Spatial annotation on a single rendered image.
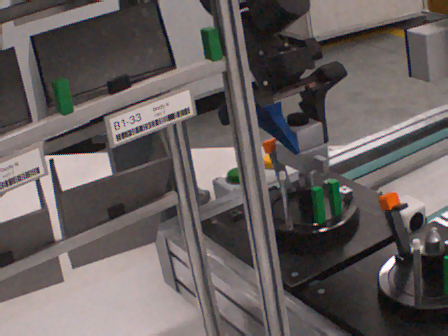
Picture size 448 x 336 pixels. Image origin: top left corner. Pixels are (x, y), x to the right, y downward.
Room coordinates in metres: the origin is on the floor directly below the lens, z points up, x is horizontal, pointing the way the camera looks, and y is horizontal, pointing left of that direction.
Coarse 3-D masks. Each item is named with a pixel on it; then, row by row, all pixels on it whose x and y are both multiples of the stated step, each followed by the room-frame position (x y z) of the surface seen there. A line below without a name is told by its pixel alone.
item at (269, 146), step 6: (264, 144) 1.04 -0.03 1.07; (270, 144) 1.03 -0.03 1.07; (264, 150) 1.04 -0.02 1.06; (270, 150) 1.03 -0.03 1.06; (270, 156) 1.03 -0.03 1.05; (276, 156) 1.03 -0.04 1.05; (276, 162) 1.03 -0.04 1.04; (276, 168) 1.02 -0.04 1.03; (282, 168) 1.03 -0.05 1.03; (276, 174) 1.03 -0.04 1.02; (288, 180) 1.02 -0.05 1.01; (288, 186) 1.02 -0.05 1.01
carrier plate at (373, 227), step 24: (360, 192) 1.03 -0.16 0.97; (216, 216) 1.03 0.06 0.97; (360, 216) 0.96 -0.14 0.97; (384, 216) 0.95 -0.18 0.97; (216, 240) 0.97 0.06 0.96; (240, 240) 0.95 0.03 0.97; (336, 240) 0.91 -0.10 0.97; (360, 240) 0.89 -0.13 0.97; (384, 240) 0.89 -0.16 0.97; (288, 264) 0.87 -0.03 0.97; (312, 264) 0.86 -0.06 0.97; (336, 264) 0.85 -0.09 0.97; (288, 288) 0.82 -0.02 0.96
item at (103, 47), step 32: (64, 32) 0.69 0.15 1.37; (96, 32) 0.70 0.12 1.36; (128, 32) 0.70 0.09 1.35; (160, 32) 0.71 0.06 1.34; (32, 64) 0.72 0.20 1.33; (64, 64) 0.68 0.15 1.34; (96, 64) 0.68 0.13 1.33; (128, 64) 0.69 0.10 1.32; (160, 64) 0.69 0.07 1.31; (96, 96) 0.69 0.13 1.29
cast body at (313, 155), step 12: (288, 120) 0.97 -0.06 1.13; (300, 120) 0.96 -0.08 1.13; (312, 120) 0.98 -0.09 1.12; (300, 132) 0.95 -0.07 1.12; (312, 132) 0.95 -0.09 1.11; (276, 144) 0.99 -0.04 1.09; (300, 144) 0.94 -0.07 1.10; (312, 144) 0.95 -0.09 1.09; (324, 144) 0.96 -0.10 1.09; (288, 156) 0.97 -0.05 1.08; (300, 156) 0.94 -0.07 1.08; (312, 156) 0.94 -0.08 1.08; (324, 156) 0.95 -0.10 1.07; (300, 168) 0.94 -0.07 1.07; (312, 168) 0.94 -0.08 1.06; (324, 168) 0.93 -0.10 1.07
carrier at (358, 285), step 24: (408, 240) 0.87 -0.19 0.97; (432, 240) 0.74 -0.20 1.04; (360, 264) 0.84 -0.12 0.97; (384, 264) 0.79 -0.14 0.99; (408, 264) 0.78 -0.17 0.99; (432, 264) 0.74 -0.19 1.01; (312, 288) 0.80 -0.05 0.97; (336, 288) 0.79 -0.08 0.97; (360, 288) 0.78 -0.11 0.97; (384, 288) 0.74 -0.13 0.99; (408, 288) 0.73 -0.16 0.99; (432, 288) 0.72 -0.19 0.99; (336, 312) 0.74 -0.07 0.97; (360, 312) 0.73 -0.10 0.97; (384, 312) 0.72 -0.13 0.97; (408, 312) 0.70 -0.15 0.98; (432, 312) 0.68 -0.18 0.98
